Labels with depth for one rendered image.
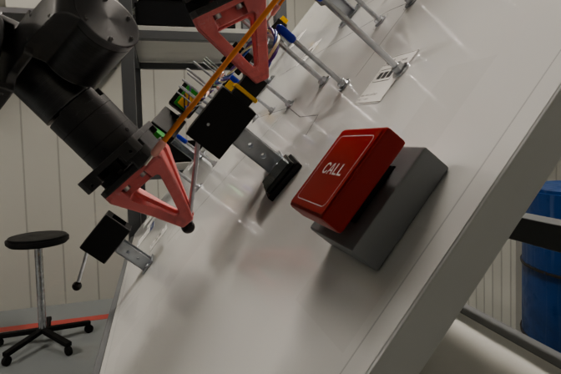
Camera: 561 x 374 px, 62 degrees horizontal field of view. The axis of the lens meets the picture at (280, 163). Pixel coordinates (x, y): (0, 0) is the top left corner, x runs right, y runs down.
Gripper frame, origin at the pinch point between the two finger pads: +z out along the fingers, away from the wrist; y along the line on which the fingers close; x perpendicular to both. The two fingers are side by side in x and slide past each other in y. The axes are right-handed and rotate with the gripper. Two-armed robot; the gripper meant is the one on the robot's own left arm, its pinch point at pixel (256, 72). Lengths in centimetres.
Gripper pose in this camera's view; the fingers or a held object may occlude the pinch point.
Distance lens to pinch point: 45.7
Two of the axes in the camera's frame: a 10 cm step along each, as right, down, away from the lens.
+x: -9.0, 4.4, -0.3
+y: -1.3, -2.1, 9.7
